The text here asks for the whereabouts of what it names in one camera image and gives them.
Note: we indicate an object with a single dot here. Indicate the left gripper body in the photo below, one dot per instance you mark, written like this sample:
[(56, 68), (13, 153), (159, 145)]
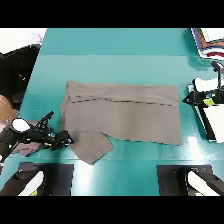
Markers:
[(61, 138)]

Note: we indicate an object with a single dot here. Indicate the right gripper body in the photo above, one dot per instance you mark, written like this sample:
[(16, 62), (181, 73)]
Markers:
[(192, 97)]

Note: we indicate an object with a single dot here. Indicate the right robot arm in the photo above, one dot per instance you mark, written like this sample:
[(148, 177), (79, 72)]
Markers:
[(213, 121)]

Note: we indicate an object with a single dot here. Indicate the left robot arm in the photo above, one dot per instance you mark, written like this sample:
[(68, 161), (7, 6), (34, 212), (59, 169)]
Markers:
[(20, 126)]

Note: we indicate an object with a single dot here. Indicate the mauve garment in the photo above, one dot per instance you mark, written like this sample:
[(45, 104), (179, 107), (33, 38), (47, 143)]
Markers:
[(28, 149)]

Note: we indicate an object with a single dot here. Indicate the heap of clothes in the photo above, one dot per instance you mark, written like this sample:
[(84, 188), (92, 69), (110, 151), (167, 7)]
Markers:
[(211, 43)]

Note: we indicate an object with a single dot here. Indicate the brown T-shirt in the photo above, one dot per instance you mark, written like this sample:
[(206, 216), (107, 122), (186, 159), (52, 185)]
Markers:
[(126, 113)]

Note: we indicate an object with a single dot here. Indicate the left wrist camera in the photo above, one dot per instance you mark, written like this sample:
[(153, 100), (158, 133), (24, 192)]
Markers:
[(45, 120)]

